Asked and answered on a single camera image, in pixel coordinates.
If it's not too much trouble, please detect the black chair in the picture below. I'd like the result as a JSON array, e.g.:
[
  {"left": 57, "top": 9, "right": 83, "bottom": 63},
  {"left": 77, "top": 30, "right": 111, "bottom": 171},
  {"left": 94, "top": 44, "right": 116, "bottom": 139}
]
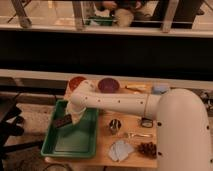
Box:
[{"left": 0, "top": 94, "right": 43, "bottom": 171}]

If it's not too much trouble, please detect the light blue cloth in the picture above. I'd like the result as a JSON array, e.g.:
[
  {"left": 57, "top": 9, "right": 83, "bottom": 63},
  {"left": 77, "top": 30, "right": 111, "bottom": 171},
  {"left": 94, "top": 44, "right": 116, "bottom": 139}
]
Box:
[{"left": 108, "top": 140, "right": 134, "bottom": 162}]

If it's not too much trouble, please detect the orange bowl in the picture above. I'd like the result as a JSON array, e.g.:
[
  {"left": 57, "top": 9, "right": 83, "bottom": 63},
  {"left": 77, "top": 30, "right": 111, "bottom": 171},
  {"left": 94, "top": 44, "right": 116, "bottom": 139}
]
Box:
[{"left": 69, "top": 76, "right": 85, "bottom": 91}]

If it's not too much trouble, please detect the dark brown eraser block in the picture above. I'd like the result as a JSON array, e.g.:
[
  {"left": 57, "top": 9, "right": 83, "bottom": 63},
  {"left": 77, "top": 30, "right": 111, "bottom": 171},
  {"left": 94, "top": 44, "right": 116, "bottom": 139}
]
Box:
[{"left": 52, "top": 115, "right": 72, "bottom": 128}]

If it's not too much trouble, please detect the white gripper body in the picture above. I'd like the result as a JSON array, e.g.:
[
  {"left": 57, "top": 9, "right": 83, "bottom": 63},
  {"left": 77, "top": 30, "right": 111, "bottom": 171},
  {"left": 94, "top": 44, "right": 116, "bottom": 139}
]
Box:
[{"left": 66, "top": 102, "right": 86, "bottom": 125}]

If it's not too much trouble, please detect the small metal cup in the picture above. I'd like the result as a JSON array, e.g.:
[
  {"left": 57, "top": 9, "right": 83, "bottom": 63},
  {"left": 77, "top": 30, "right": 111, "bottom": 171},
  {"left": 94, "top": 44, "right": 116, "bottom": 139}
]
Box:
[{"left": 109, "top": 119, "right": 121, "bottom": 135}]

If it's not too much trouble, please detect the metal fork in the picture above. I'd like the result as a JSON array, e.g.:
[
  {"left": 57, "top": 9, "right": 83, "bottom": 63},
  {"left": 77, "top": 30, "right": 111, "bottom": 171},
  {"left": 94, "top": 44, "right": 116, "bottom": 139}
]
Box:
[{"left": 124, "top": 132, "right": 153, "bottom": 138}]

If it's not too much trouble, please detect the brown pine cone cluster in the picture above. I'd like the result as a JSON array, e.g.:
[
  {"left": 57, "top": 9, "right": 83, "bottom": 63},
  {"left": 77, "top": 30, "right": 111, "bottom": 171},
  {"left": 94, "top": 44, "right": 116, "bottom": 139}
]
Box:
[{"left": 138, "top": 142, "right": 157, "bottom": 159}]

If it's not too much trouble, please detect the green bin in background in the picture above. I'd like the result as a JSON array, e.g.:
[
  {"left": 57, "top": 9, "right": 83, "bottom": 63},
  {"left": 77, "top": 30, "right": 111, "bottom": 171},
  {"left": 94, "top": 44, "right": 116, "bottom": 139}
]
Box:
[{"left": 85, "top": 16, "right": 114, "bottom": 26}]

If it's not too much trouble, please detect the purple bowl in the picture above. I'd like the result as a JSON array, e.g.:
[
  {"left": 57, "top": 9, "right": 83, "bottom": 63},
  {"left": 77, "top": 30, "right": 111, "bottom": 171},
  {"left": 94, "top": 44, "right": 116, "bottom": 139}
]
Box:
[{"left": 98, "top": 78, "right": 120, "bottom": 93}]

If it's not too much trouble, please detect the green plastic tray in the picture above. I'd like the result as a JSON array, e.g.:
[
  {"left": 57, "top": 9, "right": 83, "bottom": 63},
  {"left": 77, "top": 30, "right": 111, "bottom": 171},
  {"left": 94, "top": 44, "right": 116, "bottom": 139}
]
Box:
[{"left": 41, "top": 100, "right": 99, "bottom": 159}]

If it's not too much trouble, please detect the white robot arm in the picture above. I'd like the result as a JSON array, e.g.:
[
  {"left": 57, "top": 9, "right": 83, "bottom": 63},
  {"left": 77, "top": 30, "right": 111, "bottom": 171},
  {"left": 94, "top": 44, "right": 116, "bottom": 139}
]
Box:
[{"left": 68, "top": 80, "right": 213, "bottom": 171}]

